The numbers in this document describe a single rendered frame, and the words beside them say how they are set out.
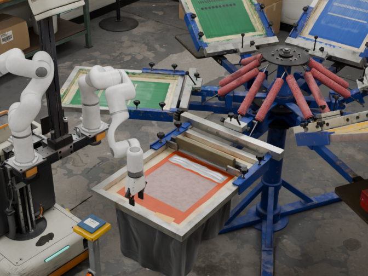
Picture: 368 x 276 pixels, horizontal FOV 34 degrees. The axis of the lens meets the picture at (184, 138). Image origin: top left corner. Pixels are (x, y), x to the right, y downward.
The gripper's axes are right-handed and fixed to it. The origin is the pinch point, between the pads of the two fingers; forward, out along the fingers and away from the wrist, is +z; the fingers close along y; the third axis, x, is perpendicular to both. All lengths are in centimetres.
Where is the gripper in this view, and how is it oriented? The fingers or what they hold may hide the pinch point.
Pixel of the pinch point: (136, 199)
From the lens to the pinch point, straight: 293.9
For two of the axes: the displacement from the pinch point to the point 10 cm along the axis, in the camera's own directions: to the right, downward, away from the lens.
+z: -0.2, 8.5, 5.3
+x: 8.0, 3.3, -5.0
